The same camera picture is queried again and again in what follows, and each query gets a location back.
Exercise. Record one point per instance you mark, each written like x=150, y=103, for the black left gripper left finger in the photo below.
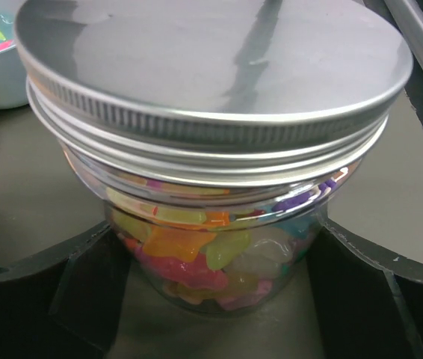
x=65, y=301

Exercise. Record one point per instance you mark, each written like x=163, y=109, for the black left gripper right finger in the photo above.
x=368, y=299

